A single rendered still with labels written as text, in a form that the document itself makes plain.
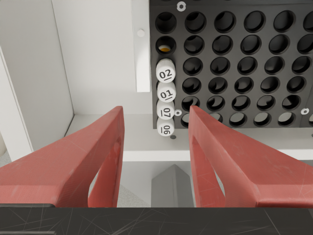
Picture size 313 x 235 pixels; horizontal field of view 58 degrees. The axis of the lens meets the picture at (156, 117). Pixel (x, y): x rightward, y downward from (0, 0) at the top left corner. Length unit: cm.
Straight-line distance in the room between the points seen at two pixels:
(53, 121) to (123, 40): 9
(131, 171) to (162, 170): 16
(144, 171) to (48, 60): 123
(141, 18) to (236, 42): 8
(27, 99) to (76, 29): 8
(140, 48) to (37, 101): 9
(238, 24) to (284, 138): 12
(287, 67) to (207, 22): 6
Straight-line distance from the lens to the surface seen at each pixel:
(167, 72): 18
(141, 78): 25
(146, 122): 27
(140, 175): 145
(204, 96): 20
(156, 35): 18
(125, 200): 165
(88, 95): 28
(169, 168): 140
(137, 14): 23
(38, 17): 23
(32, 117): 21
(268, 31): 20
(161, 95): 19
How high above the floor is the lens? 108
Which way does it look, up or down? 57 degrees down
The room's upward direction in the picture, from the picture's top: 180 degrees counter-clockwise
